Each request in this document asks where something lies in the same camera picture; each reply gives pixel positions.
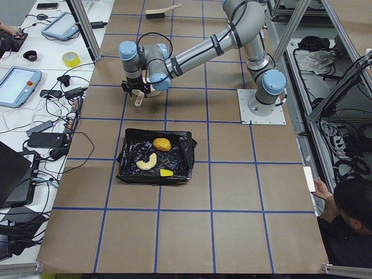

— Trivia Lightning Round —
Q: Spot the blue teach pendant near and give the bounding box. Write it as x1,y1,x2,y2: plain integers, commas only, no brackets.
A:
1,66,42,108

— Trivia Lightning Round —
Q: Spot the beige plastic dustpan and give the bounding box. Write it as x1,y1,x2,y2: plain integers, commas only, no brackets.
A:
133,77,162,107

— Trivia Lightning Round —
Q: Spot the white crumpled cloth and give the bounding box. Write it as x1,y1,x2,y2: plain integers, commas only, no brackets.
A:
298,51,336,75

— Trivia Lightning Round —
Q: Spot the blue teach pendant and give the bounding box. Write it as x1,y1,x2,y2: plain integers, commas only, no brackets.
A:
1,66,42,108
41,12,79,41

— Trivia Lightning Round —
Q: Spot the yellow tape roll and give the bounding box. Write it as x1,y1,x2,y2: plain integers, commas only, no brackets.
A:
62,52,81,68

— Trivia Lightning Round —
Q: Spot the person hand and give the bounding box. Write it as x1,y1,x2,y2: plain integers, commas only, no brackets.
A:
312,177,333,200

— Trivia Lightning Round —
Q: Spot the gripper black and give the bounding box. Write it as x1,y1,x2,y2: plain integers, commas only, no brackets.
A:
121,77,151,97

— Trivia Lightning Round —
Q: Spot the yellow sponge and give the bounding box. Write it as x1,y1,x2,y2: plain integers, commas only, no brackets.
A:
160,169,174,177

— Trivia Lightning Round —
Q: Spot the croissant bread piece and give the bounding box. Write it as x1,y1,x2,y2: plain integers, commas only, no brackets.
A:
135,153,157,170

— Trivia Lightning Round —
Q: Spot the black phone on desk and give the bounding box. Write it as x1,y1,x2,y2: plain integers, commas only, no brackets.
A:
37,2,59,10

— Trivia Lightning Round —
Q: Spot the black power adapter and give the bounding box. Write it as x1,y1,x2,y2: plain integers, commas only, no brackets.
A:
27,132,67,148

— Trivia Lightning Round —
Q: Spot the aluminium frame post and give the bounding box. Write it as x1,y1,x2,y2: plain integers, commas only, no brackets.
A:
66,0,102,63

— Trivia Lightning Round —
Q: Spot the person in black clothes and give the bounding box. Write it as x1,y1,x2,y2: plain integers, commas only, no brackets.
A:
317,178,371,268

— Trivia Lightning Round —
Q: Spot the beige hand brush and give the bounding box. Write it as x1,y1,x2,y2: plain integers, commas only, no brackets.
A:
145,3,182,19

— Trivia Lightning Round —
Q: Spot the smartphone held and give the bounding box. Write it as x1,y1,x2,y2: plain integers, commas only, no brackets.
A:
303,166,316,193

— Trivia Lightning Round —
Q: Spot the blue teach pendant far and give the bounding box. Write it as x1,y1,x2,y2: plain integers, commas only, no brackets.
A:
41,12,79,41

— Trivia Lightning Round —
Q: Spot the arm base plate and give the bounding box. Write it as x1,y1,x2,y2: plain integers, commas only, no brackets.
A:
237,89,286,126

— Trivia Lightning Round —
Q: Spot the black laptop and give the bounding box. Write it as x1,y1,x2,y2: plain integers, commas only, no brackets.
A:
1,143,40,209

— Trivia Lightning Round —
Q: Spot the brown potato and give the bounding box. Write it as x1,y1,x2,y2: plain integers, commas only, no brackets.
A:
153,138,171,152

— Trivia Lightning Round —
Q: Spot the bin with black bag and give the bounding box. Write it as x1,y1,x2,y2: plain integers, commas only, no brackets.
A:
117,128,197,185

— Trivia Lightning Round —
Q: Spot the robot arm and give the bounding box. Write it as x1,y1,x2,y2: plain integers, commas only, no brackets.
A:
119,1,286,113

